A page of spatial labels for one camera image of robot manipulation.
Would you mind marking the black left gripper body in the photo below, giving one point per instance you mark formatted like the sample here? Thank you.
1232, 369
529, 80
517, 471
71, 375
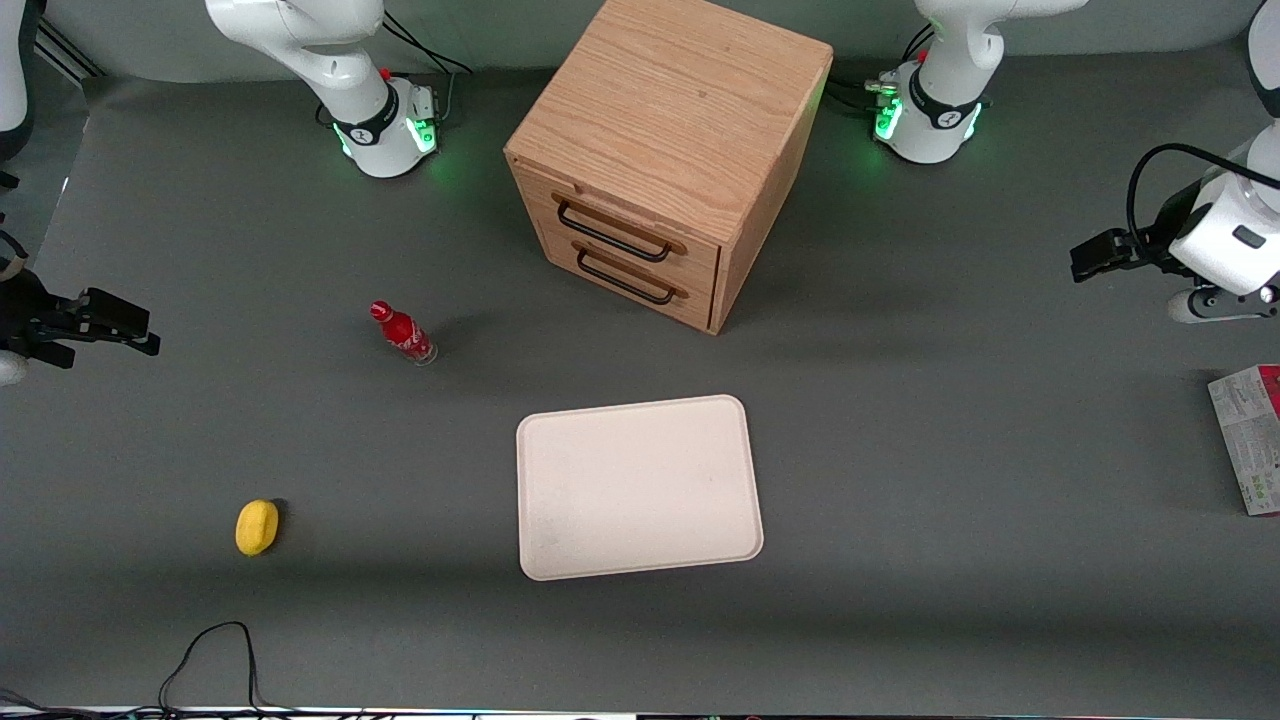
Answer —
1149, 246

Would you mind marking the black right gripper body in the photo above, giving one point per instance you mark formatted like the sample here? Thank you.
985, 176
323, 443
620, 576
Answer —
22, 312

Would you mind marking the red cookie box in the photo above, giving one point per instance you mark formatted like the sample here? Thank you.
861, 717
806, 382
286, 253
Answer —
1250, 440

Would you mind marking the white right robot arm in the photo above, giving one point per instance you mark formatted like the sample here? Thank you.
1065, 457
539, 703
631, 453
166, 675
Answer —
380, 140

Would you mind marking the beige plastic tray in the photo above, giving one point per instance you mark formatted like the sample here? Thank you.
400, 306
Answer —
640, 490

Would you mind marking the yellow lemon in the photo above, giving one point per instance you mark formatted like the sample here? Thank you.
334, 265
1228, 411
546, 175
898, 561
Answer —
256, 527

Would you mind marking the red cola bottle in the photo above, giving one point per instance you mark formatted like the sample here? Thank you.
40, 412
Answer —
403, 332

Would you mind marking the wooden drawer front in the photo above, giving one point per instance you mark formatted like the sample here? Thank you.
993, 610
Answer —
690, 262
560, 245

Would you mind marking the wooden drawer cabinet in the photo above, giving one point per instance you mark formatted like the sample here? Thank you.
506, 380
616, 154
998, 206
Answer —
670, 110

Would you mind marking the aluminium frame rail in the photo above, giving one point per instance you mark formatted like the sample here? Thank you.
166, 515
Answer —
68, 50

